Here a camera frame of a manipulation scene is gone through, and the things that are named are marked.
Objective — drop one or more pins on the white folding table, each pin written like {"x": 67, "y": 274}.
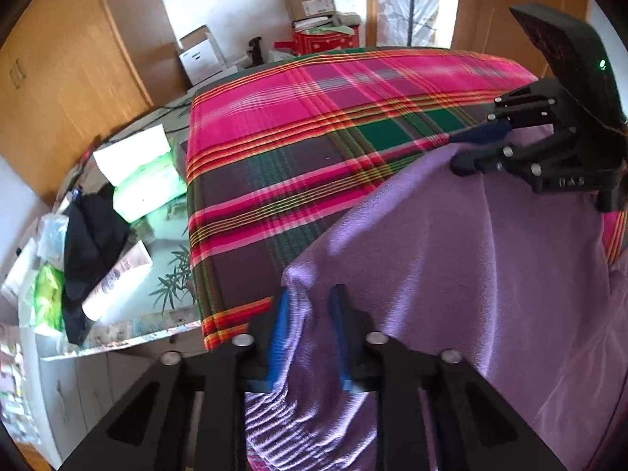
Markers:
{"x": 152, "y": 201}

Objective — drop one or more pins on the white paper stack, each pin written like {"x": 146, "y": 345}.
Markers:
{"x": 119, "y": 160}

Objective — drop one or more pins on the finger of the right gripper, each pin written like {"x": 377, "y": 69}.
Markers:
{"x": 484, "y": 134}
{"x": 486, "y": 159}

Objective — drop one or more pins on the cardboard box with label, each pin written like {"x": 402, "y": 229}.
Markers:
{"x": 298, "y": 10}

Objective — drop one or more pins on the black spray bottle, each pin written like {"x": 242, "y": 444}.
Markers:
{"x": 255, "y": 51}

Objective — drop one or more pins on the white small box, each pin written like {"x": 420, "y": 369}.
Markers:
{"x": 200, "y": 55}

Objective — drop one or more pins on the purple fleece garment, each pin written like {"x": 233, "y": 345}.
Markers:
{"x": 532, "y": 289}

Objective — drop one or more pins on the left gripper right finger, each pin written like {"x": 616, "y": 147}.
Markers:
{"x": 434, "y": 412}

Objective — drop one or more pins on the wooden wardrobe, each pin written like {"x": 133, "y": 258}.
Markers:
{"x": 75, "y": 71}

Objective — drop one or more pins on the white tube bottle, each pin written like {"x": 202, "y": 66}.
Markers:
{"x": 119, "y": 283}

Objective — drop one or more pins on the black cloth on table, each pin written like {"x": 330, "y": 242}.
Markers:
{"x": 95, "y": 237}

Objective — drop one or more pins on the curtain with cartoon prints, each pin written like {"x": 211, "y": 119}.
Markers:
{"x": 402, "y": 23}

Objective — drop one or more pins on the green tissue pack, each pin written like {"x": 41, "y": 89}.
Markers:
{"x": 40, "y": 301}

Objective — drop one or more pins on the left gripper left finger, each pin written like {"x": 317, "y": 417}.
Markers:
{"x": 189, "y": 412}

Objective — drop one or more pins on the pink plaid bed cover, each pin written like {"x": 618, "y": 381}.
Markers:
{"x": 277, "y": 156}

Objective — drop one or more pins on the wooden door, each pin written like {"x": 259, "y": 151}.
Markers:
{"x": 487, "y": 26}

